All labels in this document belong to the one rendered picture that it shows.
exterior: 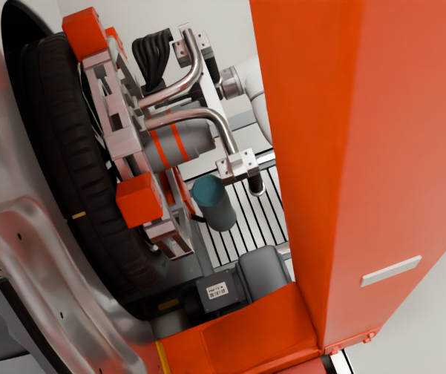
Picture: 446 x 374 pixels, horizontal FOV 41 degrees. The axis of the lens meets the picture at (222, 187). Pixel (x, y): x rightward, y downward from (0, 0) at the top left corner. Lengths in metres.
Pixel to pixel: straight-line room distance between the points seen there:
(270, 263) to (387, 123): 1.53
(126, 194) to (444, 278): 1.39
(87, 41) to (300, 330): 0.78
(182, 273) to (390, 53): 1.83
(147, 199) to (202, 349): 0.50
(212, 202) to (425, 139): 1.22
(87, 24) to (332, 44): 1.14
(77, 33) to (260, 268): 0.88
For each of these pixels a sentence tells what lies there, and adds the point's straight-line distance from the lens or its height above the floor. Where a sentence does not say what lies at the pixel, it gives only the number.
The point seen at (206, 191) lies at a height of 0.74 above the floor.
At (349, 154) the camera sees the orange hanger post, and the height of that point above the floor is 1.88.
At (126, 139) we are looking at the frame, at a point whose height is 1.12.
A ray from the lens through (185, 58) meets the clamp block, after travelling 1.51.
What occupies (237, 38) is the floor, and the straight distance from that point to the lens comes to 2.65.
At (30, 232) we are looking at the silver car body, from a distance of 1.00.
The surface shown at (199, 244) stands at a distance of 2.14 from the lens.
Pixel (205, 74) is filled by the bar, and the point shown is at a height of 0.98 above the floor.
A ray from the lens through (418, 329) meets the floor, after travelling 2.23.
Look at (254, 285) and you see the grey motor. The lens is 1.82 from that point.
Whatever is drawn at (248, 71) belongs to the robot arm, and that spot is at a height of 0.69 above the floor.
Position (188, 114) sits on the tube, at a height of 1.01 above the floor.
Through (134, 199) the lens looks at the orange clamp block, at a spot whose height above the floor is 1.12.
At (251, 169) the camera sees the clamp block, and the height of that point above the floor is 0.94.
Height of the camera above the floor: 2.18
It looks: 68 degrees down
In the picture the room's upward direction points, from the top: 23 degrees counter-clockwise
